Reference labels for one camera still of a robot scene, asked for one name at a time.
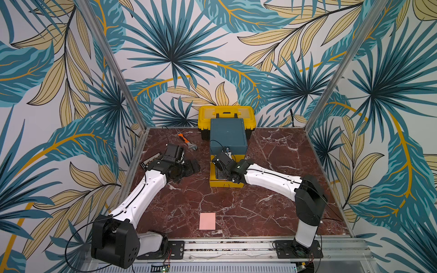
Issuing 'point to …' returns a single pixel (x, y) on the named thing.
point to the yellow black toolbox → (205, 113)
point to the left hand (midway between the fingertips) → (192, 172)
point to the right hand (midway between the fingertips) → (223, 169)
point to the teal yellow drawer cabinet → (226, 133)
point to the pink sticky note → (207, 221)
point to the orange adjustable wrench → (190, 145)
